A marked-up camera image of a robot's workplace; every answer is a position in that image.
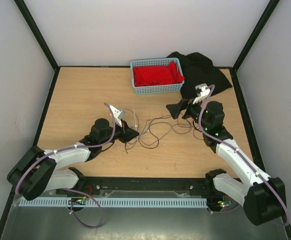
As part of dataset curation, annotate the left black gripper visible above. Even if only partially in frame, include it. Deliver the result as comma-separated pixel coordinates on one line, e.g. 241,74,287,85
100,118,139,146

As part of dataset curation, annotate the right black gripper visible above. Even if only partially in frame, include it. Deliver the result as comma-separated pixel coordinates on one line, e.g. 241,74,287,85
165,95,210,131

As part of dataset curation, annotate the black wire bundle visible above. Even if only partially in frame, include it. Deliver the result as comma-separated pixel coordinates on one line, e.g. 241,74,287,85
124,107,204,155

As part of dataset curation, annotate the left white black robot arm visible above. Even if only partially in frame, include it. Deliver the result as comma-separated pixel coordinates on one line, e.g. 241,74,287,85
6,118,139,201

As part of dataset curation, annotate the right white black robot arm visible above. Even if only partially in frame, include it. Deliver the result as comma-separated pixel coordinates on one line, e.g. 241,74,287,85
166,98,287,226

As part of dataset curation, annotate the light blue plastic basket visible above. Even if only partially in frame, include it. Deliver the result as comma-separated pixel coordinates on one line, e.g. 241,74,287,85
130,57,185,95

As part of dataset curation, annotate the red cloth in basket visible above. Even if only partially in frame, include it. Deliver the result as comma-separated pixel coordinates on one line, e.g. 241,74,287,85
133,61,185,87

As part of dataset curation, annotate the black cloth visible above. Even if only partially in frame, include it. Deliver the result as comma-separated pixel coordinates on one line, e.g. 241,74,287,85
167,51,233,99

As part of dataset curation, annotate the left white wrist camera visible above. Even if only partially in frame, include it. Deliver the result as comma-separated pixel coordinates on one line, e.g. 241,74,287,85
105,103,126,127

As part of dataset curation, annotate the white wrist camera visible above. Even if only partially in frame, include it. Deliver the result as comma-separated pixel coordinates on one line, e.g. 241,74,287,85
105,103,126,127
192,83,215,105

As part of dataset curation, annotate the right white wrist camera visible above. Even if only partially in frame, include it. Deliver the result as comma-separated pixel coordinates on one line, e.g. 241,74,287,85
192,83,215,105

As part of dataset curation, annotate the light blue slotted cable duct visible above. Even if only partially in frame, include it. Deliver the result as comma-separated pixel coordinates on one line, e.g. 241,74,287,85
19,197,207,209

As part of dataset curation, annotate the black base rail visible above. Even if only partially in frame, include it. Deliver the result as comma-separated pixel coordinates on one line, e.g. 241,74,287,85
47,176,278,197

